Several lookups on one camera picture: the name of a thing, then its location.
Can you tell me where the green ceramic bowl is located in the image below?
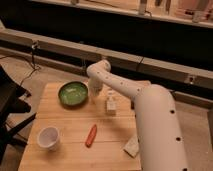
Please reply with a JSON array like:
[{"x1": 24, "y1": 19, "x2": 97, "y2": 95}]
[{"x1": 58, "y1": 81, "x2": 88, "y2": 106}]

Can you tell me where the orange carrot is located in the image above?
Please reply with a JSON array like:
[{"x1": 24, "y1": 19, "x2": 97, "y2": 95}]
[{"x1": 85, "y1": 124, "x2": 97, "y2": 148}]

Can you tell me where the white paper cup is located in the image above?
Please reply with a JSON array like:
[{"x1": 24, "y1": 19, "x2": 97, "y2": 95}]
[{"x1": 37, "y1": 127, "x2": 60, "y2": 151}]

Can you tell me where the wooden table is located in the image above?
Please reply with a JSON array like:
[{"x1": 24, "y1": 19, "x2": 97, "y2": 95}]
[{"x1": 18, "y1": 83, "x2": 141, "y2": 171}]

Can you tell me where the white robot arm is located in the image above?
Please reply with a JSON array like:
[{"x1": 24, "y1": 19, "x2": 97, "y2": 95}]
[{"x1": 87, "y1": 60, "x2": 189, "y2": 171}]

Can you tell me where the black chair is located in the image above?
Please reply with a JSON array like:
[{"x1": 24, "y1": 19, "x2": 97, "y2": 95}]
[{"x1": 0, "y1": 65, "x2": 35, "y2": 164}]

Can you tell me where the black cable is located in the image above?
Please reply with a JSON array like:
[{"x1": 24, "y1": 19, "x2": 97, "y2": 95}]
[{"x1": 0, "y1": 41, "x2": 43, "y2": 88}]

